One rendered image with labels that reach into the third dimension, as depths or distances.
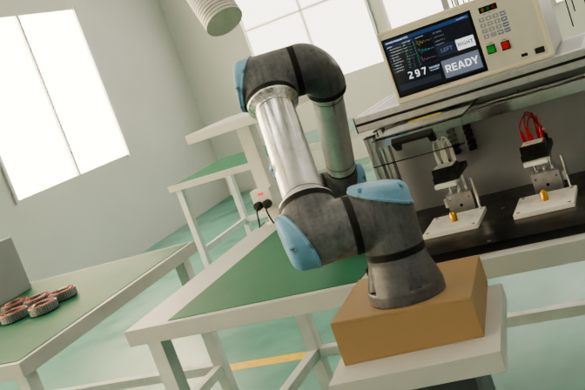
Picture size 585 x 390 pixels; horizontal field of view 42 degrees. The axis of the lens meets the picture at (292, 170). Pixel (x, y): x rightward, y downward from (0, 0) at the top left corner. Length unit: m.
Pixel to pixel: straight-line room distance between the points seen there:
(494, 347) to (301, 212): 0.42
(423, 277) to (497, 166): 0.90
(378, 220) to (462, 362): 0.29
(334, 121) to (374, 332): 0.56
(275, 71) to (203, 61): 7.95
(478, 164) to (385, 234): 0.91
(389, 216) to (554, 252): 0.51
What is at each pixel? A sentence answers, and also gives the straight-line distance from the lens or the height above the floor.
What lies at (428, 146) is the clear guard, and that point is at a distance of 1.91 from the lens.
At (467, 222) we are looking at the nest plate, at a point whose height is 0.78.
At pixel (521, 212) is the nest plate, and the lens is 2.00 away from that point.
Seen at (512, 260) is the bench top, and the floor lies 0.73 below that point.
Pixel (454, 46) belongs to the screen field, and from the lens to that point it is 2.14.
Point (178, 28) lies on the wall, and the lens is 9.73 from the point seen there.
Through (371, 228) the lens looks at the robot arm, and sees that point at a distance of 1.43.
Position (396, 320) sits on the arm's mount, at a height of 0.81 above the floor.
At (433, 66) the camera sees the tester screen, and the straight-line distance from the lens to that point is 2.16.
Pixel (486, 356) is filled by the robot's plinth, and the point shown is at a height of 0.74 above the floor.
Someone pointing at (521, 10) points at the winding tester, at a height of 1.25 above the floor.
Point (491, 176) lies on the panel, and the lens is 2.32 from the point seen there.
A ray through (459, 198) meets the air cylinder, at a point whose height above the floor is 0.81.
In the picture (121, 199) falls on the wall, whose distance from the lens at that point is 8.09.
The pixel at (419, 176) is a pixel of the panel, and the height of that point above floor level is 0.87.
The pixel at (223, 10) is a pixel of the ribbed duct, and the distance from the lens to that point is 3.05.
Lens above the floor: 1.32
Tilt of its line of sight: 8 degrees down
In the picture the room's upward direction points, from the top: 20 degrees counter-clockwise
